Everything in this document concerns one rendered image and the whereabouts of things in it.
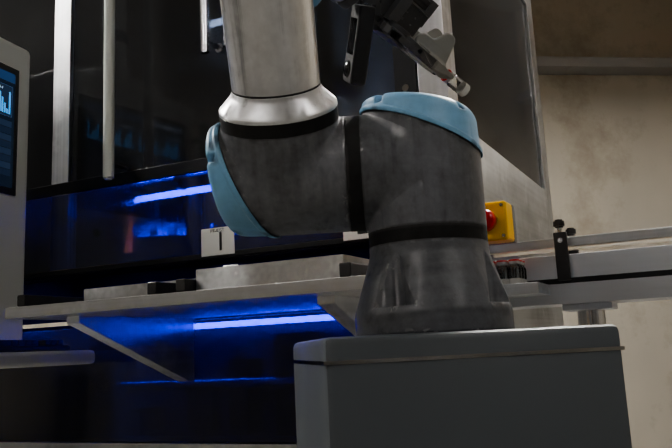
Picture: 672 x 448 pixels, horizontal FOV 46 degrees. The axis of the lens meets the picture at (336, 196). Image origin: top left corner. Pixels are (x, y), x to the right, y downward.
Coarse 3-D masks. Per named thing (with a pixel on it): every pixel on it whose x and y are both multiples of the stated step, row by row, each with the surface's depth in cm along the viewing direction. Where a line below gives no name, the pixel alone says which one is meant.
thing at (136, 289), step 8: (96, 288) 148; (104, 288) 147; (112, 288) 146; (120, 288) 146; (128, 288) 145; (136, 288) 144; (144, 288) 143; (88, 296) 149; (96, 296) 148; (104, 296) 147; (112, 296) 146; (120, 296) 145; (128, 296) 145
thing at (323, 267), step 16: (320, 256) 116; (336, 256) 114; (352, 256) 117; (208, 272) 124; (224, 272) 123; (240, 272) 121; (256, 272) 120; (272, 272) 119; (288, 272) 118; (304, 272) 116; (320, 272) 115; (336, 272) 114; (208, 288) 124
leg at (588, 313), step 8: (568, 304) 148; (576, 304) 147; (584, 304) 146; (592, 304) 146; (600, 304) 145; (608, 304) 145; (616, 304) 150; (584, 312) 148; (592, 312) 148; (600, 312) 148; (584, 320) 148; (592, 320) 147; (600, 320) 147
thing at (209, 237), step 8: (208, 232) 170; (216, 232) 169; (224, 232) 169; (232, 232) 168; (208, 240) 170; (216, 240) 169; (224, 240) 168; (232, 240) 167; (208, 248) 170; (216, 248) 169; (224, 248) 168; (232, 248) 167
